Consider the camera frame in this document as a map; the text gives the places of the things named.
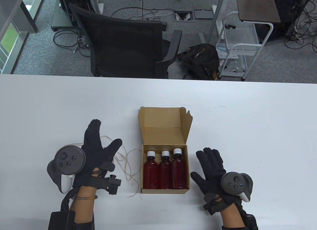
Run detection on brown cardboard box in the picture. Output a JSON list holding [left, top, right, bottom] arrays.
[[138, 106, 193, 194]]

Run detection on white wire trolley cart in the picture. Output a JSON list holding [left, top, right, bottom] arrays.
[[215, 11, 274, 82]]

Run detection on person's left hand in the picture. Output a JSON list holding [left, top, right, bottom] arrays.
[[72, 119, 123, 188]]

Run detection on black forearm strap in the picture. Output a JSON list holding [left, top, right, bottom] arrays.
[[73, 221, 95, 230]]

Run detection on red bottle white cap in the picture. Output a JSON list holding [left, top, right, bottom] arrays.
[[159, 151, 172, 190], [146, 151, 160, 190], [171, 148, 188, 190]]

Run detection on silver metal desk leg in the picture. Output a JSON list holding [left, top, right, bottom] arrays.
[[208, 0, 227, 43]]

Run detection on open floor socket box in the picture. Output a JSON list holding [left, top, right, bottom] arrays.
[[173, 11, 196, 22]]

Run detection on person's left forearm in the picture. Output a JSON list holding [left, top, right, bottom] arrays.
[[69, 185, 96, 224]]

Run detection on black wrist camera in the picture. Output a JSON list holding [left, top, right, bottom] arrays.
[[87, 174, 122, 195], [203, 192, 223, 216]]

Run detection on black mesh office chair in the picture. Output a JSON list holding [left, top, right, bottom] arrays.
[[68, 3, 183, 79]]

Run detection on long black floor cable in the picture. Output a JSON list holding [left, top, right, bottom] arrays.
[[111, 0, 174, 20]]

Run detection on person's right hand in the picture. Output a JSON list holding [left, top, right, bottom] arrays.
[[190, 148, 242, 211]]

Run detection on black backpack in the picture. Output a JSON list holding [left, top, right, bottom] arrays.
[[177, 43, 220, 81]]

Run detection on person's right forearm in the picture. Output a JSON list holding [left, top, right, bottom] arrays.
[[220, 203, 244, 230]]

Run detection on window with grey frame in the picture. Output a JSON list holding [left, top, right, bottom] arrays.
[[0, 0, 47, 74]]

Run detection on grey floor cover plate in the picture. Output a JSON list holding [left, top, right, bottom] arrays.
[[194, 9, 214, 19]]

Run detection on dark grey stand base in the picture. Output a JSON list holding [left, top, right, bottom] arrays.
[[51, 0, 77, 32]]

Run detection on dark brown side desk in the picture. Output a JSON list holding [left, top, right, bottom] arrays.
[[235, 0, 281, 23]]

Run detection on grey and white controller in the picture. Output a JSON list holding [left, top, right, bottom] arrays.
[[221, 172, 253, 203], [47, 145, 86, 194]]

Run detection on tangle of black cables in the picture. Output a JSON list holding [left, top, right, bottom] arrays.
[[53, 29, 92, 57], [284, 0, 317, 53]]

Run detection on thin beige twine string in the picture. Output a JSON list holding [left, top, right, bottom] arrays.
[[65, 135, 140, 198]]

